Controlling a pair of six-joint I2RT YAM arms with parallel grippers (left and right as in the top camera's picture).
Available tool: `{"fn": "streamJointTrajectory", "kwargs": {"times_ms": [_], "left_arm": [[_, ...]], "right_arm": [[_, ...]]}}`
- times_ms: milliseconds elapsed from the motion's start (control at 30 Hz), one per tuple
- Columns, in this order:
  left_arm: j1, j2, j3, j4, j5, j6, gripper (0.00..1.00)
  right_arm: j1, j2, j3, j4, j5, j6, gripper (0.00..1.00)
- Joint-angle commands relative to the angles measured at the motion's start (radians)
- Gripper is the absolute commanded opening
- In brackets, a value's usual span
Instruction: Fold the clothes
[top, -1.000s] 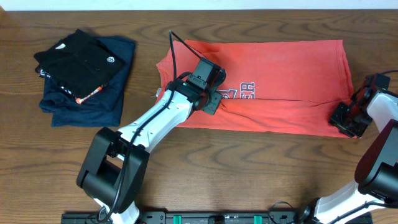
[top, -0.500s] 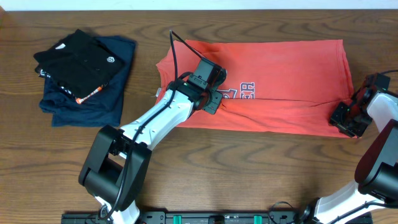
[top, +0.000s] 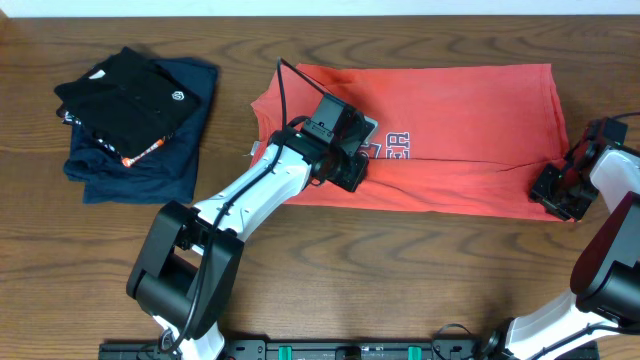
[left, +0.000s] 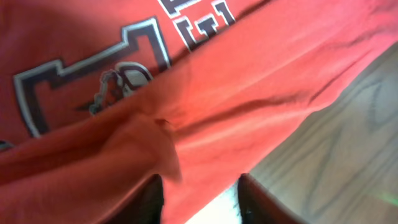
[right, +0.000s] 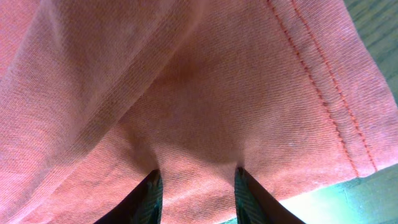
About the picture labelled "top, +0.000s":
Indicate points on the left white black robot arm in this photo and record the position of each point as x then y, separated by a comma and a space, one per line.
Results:
187, 266

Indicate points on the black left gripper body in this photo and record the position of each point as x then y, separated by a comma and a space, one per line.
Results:
341, 171

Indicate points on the folded black shirt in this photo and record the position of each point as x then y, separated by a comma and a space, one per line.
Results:
129, 101

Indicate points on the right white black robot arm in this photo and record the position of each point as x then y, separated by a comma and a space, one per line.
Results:
603, 298

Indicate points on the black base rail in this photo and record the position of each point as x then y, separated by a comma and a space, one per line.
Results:
264, 350

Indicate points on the red soccer t-shirt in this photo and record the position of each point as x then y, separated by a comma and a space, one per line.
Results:
462, 140

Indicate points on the folded navy blue shirt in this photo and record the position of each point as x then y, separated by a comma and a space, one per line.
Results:
166, 173

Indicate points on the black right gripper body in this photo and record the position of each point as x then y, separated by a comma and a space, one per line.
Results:
568, 195

